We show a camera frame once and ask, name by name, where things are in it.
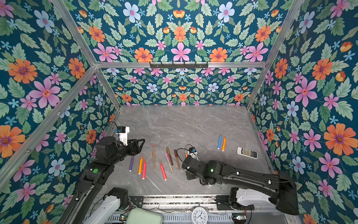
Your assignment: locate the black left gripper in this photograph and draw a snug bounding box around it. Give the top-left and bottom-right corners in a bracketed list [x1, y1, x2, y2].
[108, 137, 146, 166]

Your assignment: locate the blue marker pen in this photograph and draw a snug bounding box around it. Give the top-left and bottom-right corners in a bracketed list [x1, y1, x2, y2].
[217, 135, 222, 150]

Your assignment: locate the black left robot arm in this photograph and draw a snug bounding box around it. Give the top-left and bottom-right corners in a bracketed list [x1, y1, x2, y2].
[59, 136, 145, 224]

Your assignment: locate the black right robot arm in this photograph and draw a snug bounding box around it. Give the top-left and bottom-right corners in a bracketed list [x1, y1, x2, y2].
[182, 156, 299, 216]

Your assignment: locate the purple marker pen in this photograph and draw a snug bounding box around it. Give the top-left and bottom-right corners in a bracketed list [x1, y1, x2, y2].
[129, 156, 135, 172]

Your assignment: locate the dark brown marker pen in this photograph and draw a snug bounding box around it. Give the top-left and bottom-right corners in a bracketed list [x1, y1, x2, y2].
[174, 149, 180, 169]

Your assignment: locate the pink lilac marker pen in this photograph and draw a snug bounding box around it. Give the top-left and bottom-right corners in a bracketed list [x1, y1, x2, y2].
[165, 153, 173, 172]

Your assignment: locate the red orange marker pen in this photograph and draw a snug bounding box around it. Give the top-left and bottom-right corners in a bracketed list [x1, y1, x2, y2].
[159, 160, 167, 181]

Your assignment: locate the white analog clock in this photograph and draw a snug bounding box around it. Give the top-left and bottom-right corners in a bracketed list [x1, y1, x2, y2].
[191, 207, 208, 224]

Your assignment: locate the white remote control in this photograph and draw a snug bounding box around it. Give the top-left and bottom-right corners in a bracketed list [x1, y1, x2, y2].
[237, 147, 258, 159]

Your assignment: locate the pale green box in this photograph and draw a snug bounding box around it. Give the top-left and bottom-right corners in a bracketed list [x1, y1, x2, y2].
[126, 208, 163, 224]

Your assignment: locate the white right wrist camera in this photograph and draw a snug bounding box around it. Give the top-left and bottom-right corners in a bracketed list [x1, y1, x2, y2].
[188, 147, 197, 158]

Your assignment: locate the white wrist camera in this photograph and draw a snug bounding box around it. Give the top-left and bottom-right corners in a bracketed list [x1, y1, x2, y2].
[188, 147, 197, 158]
[115, 126, 130, 146]

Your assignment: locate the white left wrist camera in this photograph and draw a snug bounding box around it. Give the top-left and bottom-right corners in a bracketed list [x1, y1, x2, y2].
[115, 126, 130, 146]

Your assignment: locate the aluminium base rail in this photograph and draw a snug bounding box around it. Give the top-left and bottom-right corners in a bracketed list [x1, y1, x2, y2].
[67, 194, 294, 211]

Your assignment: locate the black hook rail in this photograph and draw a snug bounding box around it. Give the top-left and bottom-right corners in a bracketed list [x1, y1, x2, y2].
[149, 62, 209, 69]

